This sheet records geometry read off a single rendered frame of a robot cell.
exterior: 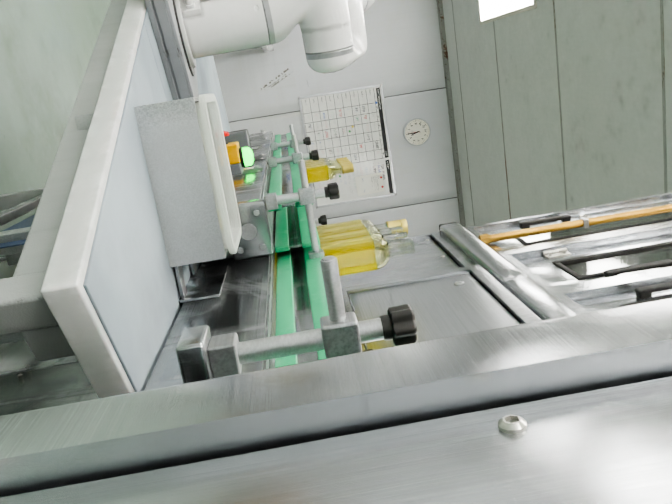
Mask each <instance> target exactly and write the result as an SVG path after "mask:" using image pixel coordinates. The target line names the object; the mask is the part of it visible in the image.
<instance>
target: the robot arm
mask: <svg viewBox="0 0 672 504"><path fill-rule="evenodd" d="M374 1H375V0H212V1H206V2H200V0H176V8H177V13H178V18H179V23H180V27H181V31H182V35H183V37H184V43H185V47H186V51H187V54H188V58H189V61H190V64H191V66H192V68H195V67H196V58H202V57H207V56H212V55H218V54H223V53H228V52H234V51H239V50H244V49H250V48H255V47H260V46H266V45H271V44H276V43H279V42H281V41H283V40H284V39H285V38H286V37H287V36H288V35H289V34H290V33H291V31H292V30H293V29H294V27H295V26H296V25H297V24H299V25H300V29H301V32H302V38H303V44H304V49H305V55H306V60H307V63H308V65H309V67H310V68H311V69H312V70H314V71H316V72H319V73H323V74H326V73H335V72H337V71H339V70H343V69H344V68H346V67H347V66H349V65H351V64H352V63H353V62H355V61H356V60H357V59H359V58H360V57H362V56H363V55H364V54H365V52H366V50H367V37H366V29H365V22H364V14H363V13H364V12H365V11H366V10H367V9H368V8H369V7H370V6H371V5H372V4H373V3H374Z"/></svg>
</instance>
